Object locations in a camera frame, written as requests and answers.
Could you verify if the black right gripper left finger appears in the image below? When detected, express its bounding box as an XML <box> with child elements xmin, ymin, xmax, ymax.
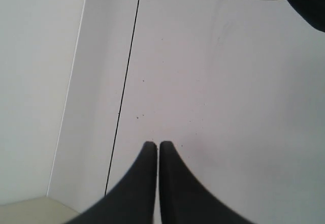
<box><xmin>68</xmin><ymin>142</ymin><xmax>157</xmax><ymax>223</ymax></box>

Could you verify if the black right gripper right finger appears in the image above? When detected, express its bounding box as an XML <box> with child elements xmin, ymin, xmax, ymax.
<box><xmin>159</xmin><ymin>141</ymin><xmax>244</xmax><ymax>223</ymax></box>

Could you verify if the black string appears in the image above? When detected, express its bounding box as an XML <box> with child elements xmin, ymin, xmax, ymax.
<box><xmin>104</xmin><ymin>0</ymin><xmax>143</xmax><ymax>197</ymax></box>

